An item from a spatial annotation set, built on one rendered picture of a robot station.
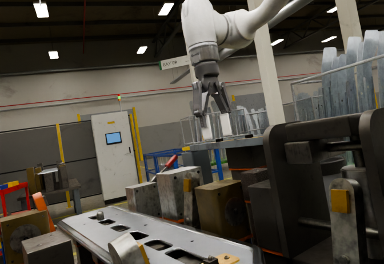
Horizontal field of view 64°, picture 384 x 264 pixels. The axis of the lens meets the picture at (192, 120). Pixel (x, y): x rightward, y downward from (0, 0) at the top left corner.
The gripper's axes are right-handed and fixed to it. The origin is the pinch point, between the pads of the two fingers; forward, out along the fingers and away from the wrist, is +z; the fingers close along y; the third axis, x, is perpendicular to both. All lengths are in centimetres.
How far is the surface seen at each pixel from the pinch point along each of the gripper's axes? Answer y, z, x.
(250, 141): 11.2, 4.2, 18.0
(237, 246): 32.7, 20.1, 25.3
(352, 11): -722, -222, -108
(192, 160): 0.6, 8.5, -11.7
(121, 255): 57, 11, 30
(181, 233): 30.5, 20.0, 9.9
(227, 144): 9.3, 4.4, 9.8
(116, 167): -315, 43, -542
